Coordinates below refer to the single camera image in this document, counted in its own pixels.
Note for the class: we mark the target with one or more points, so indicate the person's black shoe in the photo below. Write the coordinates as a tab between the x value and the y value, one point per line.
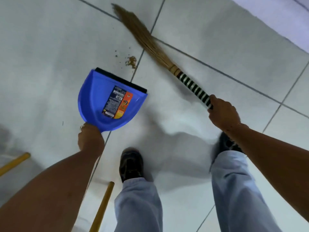
228	143
131	164

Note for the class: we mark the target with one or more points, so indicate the person's black left shoe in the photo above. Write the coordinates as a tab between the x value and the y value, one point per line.
131	164

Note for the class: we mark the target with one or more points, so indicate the person's right forearm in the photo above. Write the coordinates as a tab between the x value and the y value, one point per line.
272	159

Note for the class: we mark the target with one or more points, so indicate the person's black right shoe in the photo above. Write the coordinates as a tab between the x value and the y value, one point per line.
228	143

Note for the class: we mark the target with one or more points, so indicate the yellow wooden stick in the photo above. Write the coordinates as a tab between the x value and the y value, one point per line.
102	207
14	163

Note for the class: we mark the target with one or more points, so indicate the person's light blue trousers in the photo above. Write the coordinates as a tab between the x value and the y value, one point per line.
188	198

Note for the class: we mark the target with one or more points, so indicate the pile of brown dirt crumbs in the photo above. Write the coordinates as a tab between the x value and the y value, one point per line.
131	61

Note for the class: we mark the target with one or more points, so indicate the blue plastic dustpan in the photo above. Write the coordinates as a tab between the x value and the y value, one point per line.
109	101

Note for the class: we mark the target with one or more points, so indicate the person's left hand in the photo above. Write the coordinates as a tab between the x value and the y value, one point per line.
90	140

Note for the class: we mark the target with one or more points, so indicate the person's right hand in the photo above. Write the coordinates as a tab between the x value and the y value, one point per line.
223	113

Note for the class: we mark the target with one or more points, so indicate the person's left forearm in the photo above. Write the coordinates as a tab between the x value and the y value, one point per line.
45	193

